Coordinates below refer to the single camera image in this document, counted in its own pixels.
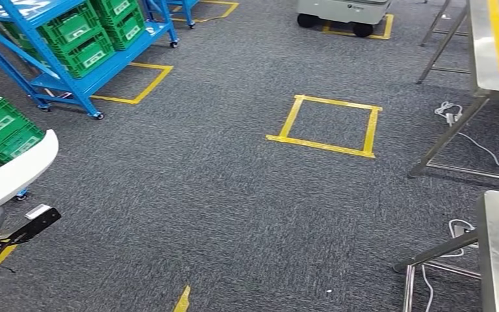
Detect white curved trim part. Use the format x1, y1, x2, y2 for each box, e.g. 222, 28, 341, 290
0, 129, 60, 211

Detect stainless steel workbench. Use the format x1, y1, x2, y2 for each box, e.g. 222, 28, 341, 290
407, 0, 499, 185

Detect yellow floor tape rectangle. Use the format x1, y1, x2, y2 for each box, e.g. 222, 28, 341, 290
90, 62, 174, 105
0, 243, 18, 276

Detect yellow floor tape strip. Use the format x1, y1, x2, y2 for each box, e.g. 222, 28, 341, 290
172, 285, 192, 312

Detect white cable with charger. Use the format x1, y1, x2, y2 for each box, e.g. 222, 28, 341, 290
433, 101, 499, 179

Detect white cable with adapter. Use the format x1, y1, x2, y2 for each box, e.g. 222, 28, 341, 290
420, 218, 480, 312

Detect steel table leg frame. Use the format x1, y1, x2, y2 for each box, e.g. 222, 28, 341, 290
415, 0, 470, 85

